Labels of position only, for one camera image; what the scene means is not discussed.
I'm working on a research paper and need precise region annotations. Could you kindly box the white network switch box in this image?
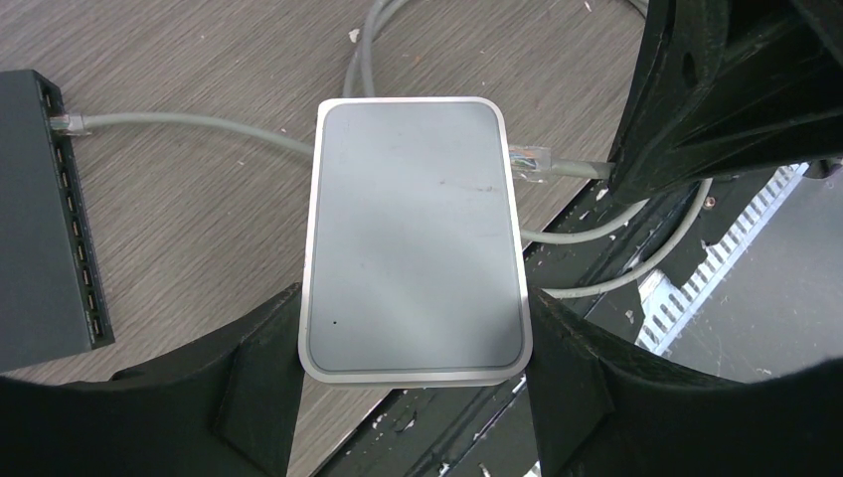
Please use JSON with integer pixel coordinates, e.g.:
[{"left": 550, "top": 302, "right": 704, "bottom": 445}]
[{"left": 298, "top": 96, "right": 533, "bottom": 388}]

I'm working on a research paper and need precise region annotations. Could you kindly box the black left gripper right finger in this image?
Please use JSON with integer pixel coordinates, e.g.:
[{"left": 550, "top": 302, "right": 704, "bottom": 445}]
[{"left": 526, "top": 288, "right": 842, "bottom": 476}]

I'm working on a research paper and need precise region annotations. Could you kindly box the grey ethernet cable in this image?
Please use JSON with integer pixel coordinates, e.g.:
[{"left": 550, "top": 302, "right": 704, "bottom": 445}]
[{"left": 49, "top": 0, "right": 716, "bottom": 301}]

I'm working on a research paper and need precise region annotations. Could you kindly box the black network switch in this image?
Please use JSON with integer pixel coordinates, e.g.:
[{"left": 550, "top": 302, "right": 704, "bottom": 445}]
[{"left": 1, "top": 70, "right": 114, "bottom": 372}]

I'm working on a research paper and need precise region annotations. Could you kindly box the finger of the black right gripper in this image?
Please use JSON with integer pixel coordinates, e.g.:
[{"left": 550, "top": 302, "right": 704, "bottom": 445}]
[{"left": 608, "top": 1, "right": 842, "bottom": 204}]

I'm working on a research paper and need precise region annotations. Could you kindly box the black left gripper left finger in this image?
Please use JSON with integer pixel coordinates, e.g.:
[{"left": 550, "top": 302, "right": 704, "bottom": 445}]
[{"left": 1, "top": 284, "right": 304, "bottom": 476}]

